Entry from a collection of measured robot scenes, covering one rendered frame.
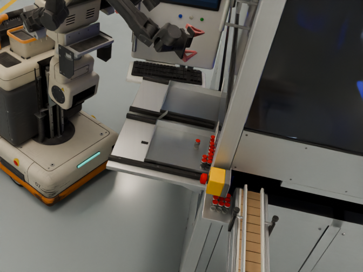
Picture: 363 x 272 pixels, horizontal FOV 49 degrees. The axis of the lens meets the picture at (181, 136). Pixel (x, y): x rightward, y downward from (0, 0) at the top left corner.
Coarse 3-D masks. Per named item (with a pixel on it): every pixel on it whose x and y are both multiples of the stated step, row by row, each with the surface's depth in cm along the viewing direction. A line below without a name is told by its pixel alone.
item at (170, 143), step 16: (160, 128) 178; (176, 128) 178; (192, 128) 177; (160, 144) 170; (176, 144) 172; (192, 144) 173; (208, 144) 175; (144, 160) 158; (160, 160) 162; (176, 160) 164; (192, 160) 165
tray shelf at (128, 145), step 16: (144, 80) 206; (144, 96) 195; (160, 96) 197; (128, 128) 175; (144, 128) 176; (208, 128) 184; (128, 144) 167; (144, 144) 169; (144, 176) 157; (160, 176) 156; (176, 176) 157
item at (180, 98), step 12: (180, 84) 204; (168, 96) 198; (180, 96) 200; (192, 96) 201; (204, 96) 203; (216, 96) 205; (168, 108) 190; (180, 108) 192; (192, 108) 193; (204, 108) 195; (216, 108) 196; (204, 120) 184; (216, 120) 189
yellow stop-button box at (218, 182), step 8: (216, 168) 142; (208, 176) 142; (216, 176) 139; (224, 176) 140; (208, 184) 139; (216, 184) 138; (224, 184) 138; (208, 192) 142; (216, 192) 141; (224, 192) 140
